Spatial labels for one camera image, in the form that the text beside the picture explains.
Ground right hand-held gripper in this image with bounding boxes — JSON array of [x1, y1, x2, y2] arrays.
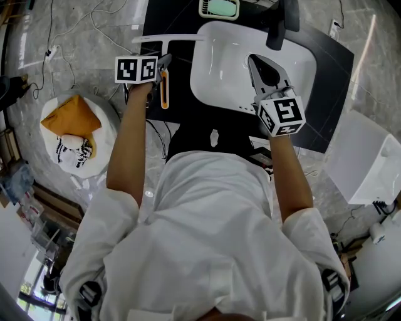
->
[[247, 53, 307, 138]]

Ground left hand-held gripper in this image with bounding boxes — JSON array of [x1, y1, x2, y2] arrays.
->
[[114, 53, 173, 92]]

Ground white squeegee with orange handle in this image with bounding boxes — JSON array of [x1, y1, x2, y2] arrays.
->
[[131, 33, 207, 110]]

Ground person's left forearm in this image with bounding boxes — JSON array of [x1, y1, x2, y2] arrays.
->
[[106, 82, 155, 208]]

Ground person's right forearm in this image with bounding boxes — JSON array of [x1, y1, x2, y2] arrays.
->
[[268, 134, 315, 224]]

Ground white sink basin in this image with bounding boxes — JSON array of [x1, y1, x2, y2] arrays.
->
[[189, 20, 316, 116]]

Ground black faucet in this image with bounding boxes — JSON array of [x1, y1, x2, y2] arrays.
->
[[264, 0, 301, 51]]

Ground white and green soap dish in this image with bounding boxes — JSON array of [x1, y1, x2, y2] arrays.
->
[[198, 0, 241, 21]]

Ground orange cloth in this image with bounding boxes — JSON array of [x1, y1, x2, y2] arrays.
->
[[40, 95, 103, 157]]

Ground black and white striped cloth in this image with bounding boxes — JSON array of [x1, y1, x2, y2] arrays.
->
[[55, 134, 94, 169]]

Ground white box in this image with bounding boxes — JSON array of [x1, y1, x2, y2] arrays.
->
[[323, 109, 401, 206]]

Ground blue plastic bag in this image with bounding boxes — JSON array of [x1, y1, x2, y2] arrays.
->
[[0, 162, 35, 206]]

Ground white paper roll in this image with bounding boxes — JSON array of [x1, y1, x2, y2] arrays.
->
[[368, 221, 387, 245]]

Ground white cable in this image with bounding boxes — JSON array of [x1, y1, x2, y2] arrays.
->
[[49, 0, 142, 89]]

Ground black cable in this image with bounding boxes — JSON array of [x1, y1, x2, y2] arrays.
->
[[30, 0, 55, 100]]

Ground wooden frame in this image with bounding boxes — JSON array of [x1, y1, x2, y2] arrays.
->
[[31, 183, 86, 231]]

